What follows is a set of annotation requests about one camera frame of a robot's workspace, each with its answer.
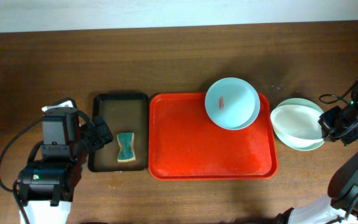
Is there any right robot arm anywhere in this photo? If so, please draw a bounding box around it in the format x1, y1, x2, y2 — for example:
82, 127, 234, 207
273, 78, 358, 224

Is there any mint green plate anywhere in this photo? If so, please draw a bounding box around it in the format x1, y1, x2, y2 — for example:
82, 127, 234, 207
271, 97, 326, 152

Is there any white plate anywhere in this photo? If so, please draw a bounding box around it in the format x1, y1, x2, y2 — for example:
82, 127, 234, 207
270, 104, 326, 149

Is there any black rectangular water tray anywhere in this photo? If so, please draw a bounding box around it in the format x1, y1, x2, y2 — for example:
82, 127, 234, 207
88, 93, 149, 172

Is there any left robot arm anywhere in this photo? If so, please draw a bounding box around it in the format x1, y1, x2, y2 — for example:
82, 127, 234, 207
13, 106, 113, 223

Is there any light blue plate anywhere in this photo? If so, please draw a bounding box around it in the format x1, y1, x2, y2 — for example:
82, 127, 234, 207
204, 77, 261, 131

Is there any red plastic tray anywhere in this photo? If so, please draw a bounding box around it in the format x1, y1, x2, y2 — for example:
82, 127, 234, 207
148, 93, 278, 180

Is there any green and yellow sponge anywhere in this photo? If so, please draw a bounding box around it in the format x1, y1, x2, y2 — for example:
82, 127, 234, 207
116, 133, 135, 162

